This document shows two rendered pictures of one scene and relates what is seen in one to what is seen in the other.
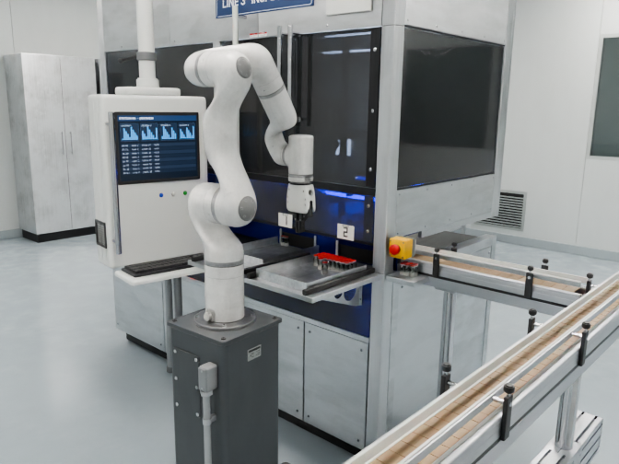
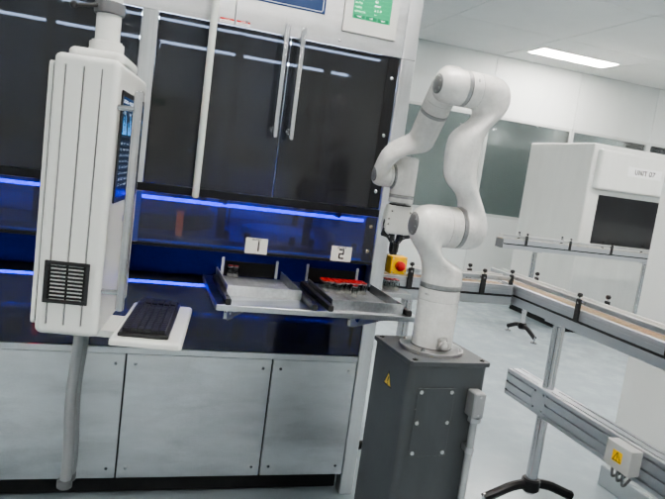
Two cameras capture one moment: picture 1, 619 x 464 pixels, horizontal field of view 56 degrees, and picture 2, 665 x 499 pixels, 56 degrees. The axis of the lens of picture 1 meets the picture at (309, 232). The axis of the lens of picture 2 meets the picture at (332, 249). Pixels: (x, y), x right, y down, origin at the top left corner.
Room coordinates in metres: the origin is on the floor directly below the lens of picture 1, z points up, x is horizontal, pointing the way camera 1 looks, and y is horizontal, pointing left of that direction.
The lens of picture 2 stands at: (1.06, 2.00, 1.34)
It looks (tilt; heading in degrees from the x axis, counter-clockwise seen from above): 7 degrees down; 301
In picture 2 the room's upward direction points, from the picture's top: 8 degrees clockwise
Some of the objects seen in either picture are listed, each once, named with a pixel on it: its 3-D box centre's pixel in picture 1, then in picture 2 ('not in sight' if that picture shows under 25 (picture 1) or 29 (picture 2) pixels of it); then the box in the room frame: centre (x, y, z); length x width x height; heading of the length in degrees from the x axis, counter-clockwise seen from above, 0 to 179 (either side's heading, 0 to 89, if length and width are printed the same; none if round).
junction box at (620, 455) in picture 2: not in sight; (622, 456); (1.19, -0.35, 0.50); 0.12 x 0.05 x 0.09; 138
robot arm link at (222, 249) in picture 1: (216, 222); (436, 246); (1.73, 0.28, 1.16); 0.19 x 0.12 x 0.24; 50
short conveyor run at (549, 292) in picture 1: (487, 273); (439, 279); (2.05, -0.66, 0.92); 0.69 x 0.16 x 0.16; 48
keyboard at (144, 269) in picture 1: (170, 263); (151, 316); (2.49, 0.62, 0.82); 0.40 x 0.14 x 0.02; 130
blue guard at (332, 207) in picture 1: (214, 192); (120, 214); (2.85, 0.47, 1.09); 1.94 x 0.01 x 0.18; 48
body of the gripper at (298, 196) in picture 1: (300, 195); (398, 217); (1.98, 0.03, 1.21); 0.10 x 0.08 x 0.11; 48
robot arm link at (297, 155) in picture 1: (299, 154); (403, 175); (1.98, 0.04, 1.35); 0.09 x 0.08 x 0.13; 50
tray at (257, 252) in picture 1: (270, 250); (256, 282); (2.45, 0.17, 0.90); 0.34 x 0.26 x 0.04; 138
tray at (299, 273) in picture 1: (311, 271); (352, 295); (2.14, -0.01, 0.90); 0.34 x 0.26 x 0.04; 138
